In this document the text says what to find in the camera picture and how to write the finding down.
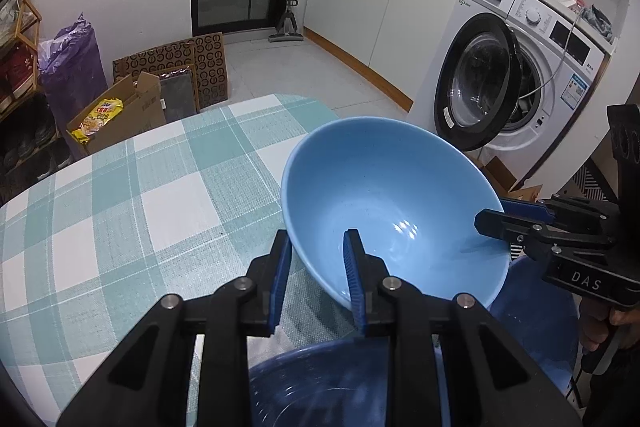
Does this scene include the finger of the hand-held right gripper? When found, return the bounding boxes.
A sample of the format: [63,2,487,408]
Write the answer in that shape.
[501,195,621,235]
[474,208,617,260]

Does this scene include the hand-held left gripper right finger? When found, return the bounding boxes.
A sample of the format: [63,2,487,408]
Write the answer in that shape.
[342,229,586,427]

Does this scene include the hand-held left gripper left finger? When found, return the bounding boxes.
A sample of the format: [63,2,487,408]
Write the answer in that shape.
[55,229,294,427]

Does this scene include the person's right hand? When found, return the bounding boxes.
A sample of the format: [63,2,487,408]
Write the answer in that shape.
[579,301,637,352]

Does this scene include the small brown cardboard box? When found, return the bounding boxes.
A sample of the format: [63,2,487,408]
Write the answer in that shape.
[475,156,544,208]

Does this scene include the black white patterned rug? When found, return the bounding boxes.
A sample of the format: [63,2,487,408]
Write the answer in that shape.
[574,166,622,204]

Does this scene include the teal checked tablecloth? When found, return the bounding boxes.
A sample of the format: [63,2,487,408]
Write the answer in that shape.
[0,94,501,427]

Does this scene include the white washing machine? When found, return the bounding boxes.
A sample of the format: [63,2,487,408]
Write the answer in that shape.
[433,0,614,181]

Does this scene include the grey plastic bag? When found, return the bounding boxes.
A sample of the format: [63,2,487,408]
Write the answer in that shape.
[580,4,617,44]

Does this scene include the dark foil-edged board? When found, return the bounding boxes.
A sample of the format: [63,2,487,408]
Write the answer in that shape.
[158,64,201,124]

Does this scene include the open cardboard box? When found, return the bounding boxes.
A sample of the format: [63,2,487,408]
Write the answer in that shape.
[66,72,167,156]

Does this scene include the yellow snack packet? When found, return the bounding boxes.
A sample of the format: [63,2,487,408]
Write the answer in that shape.
[71,99,125,143]

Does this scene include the white base cabinets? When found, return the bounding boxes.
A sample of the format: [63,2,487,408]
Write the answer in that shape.
[302,0,482,114]

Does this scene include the grey floor mop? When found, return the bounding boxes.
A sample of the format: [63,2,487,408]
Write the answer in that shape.
[268,0,305,44]

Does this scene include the wooden shoe rack with shoes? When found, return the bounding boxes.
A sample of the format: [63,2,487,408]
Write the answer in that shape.
[0,0,72,198]

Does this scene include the purple plastic bag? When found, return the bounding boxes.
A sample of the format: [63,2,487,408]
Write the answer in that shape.
[38,13,109,124]

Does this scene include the white power cable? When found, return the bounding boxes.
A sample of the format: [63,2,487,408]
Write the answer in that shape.
[519,11,582,101]

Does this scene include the ring patterned cardboard panel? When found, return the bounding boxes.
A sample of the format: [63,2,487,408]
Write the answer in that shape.
[112,40,197,84]
[192,33,229,109]

